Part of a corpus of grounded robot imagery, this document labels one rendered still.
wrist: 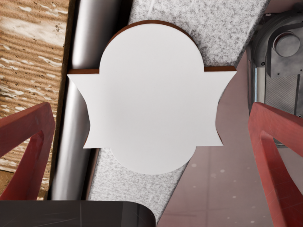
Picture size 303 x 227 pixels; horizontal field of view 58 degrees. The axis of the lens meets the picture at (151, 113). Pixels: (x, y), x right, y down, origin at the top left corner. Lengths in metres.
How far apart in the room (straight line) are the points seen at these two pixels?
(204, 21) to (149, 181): 0.16
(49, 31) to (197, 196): 1.65
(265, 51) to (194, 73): 0.79
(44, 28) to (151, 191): 0.19
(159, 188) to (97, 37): 0.16
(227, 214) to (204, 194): 0.25
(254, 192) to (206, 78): 1.65
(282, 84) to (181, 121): 0.87
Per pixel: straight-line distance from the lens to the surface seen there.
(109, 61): 0.19
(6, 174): 0.27
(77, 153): 0.26
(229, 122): 1.41
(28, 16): 0.19
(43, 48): 0.19
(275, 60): 0.96
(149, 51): 0.18
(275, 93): 1.08
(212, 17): 0.19
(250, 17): 0.20
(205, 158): 1.55
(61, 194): 0.31
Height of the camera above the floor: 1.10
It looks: 55 degrees down
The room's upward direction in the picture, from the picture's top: 177 degrees counter-clockwise
